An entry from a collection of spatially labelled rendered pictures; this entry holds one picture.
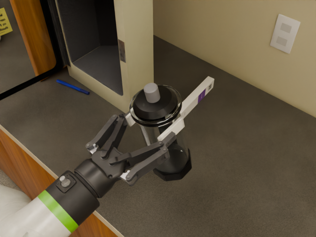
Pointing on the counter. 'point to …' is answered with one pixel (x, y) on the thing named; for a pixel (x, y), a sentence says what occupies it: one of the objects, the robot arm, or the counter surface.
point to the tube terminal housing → (146, 8)
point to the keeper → (122, 51)
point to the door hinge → (59, 32)
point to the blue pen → (73, 87)
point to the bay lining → (87, 25)
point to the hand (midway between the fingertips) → (157, 118)
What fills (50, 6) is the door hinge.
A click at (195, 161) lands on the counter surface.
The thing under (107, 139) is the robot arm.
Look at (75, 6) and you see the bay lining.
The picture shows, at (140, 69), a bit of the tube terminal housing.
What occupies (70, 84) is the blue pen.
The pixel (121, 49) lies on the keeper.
